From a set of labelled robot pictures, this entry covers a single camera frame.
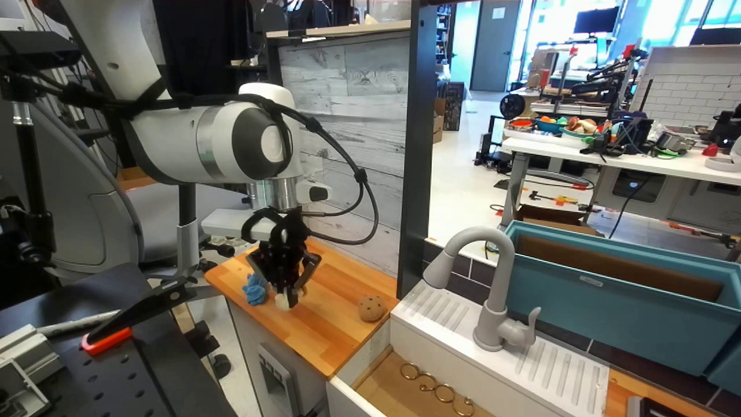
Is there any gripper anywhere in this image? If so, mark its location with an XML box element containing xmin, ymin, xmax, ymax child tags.
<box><xmin>247</xmin><ymin>210</ymin><xmax>323</xmax><ymax>309</ymax></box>

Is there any blue and white plush toy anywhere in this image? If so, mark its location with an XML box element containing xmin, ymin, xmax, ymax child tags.
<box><xmin>242</xmin><ymin>273</ymin><xmax>305</xmax><ymax>312</ymax></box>

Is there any brown cookie toy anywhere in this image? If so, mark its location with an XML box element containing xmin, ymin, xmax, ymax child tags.
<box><xmin>357</xmin><ymin>294</ymin><xmax>388</xmax><ymax>323</ymax></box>

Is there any white toy sink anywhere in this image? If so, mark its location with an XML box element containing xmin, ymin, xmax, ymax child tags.
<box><xmin>326</xmin><ymin>280</ymin><xmax>612</xmax><ymax>417</ymax></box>

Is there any toy kitchen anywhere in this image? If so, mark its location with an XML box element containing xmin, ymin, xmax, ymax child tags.
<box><xmin>204</xmin><ymin>0</ymin><xmax>741</xmax><ymax>417</ymax></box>

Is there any grey toy tap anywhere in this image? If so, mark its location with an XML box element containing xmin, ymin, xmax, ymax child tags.
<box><xmin>422</xmin><ymin>225</ymin><xmax>542</xmax><ymax>353</ymax></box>

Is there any black clamp with orange tip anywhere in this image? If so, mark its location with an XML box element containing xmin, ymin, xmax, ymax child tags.
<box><xmin>80</xmin><ymin>277</ymin><xmax>199</xmax><ymax>356</ymax></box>

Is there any silver marker pen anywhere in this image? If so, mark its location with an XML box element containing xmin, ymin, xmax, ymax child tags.
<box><xmin>36</xmin><ymin>309</ymin><xmax>121</xmax><ymax>338</ymax></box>

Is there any black crate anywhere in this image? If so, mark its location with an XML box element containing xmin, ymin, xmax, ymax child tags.
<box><xmin>442</xmin><ymin>82</ymin><xmax>466</xmax><ymax>132</ymax></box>

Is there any cardboard box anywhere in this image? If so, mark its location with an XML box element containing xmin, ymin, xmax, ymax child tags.
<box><xmin>513</xmin><ymin>203</ymin><xmax>604</xmax><ymax>236</ymax></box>

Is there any black filament spool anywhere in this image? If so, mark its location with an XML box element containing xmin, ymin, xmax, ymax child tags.
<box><xmin>499</xmin><ymin>93</ymin><xmax>527</xmax><ymax>120</ymax></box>

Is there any grey door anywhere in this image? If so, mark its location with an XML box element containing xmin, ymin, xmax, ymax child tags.
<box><xmin>469</xmin><ymin>0</ymin><xmax>522</xmax><ymax>93</ymax></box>

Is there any teal storage bin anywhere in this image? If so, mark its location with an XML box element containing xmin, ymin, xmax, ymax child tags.
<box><xmin>501</xmin><ymin>220</ymin><xmax>741</xmax><ymax>397</ymax></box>

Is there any white table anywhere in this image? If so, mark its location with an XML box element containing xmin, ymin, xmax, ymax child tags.
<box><xmin>499</xmin><ymin>134</ymin><xmax>741</xmax><ymax>233</ymax></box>

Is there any monitor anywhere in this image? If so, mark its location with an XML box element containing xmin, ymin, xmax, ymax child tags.
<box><xmin>573</xmin><ymin>6</ymin><xmax>621</xmax><ymax>35</ymax></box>

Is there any white brick panel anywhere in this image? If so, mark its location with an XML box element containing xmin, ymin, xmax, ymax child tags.
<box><xmin>628</xmin><ymin>45</ymin><xmax>741</xmax><ymax>131</ymax></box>

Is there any grey metal bracket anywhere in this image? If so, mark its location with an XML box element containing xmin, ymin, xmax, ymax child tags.
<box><xmin>0</xmin><ymin>323</ymin><xmax>63</xmax><ymax>417</ymax></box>

